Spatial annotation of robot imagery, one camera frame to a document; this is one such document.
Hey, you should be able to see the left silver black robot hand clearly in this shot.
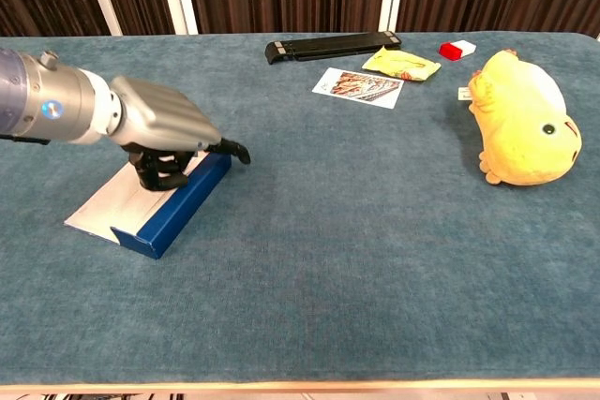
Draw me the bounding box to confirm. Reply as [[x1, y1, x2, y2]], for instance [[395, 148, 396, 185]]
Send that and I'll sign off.
[[108, 75, 252, 193]]

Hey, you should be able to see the blue glasses case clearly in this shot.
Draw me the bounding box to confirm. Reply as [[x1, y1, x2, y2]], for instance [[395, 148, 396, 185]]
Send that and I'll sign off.
[[64, 150, 233, 260]]

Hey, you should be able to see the red and white small box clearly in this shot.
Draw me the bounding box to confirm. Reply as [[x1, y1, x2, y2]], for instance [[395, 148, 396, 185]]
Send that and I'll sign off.
[[438, 39, 477, 62]]

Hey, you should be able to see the black folding stand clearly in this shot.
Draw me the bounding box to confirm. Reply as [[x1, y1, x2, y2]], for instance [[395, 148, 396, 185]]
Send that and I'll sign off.
[[264, 30, 403, 66]]

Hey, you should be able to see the white photo card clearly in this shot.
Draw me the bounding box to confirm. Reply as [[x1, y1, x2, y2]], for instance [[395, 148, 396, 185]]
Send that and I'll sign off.
[[311, 67, 405, 110]]

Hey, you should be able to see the blue table cloth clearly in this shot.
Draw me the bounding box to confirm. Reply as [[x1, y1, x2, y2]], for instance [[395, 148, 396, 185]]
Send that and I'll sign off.
[[0, 32, 600, 385]]

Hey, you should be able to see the yellow snack packet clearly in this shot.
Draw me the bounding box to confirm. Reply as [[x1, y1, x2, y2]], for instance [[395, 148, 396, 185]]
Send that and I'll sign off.
[[361, 45, 443, 83]]

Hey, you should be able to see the yellow chick plush toy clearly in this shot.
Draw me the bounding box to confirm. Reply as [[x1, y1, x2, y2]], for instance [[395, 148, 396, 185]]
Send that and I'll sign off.
[[467, 47, 583, 187]]

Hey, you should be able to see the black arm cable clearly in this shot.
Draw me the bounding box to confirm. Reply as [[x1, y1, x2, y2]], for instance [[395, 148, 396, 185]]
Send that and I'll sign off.
[[0, 134, 52, 146]]

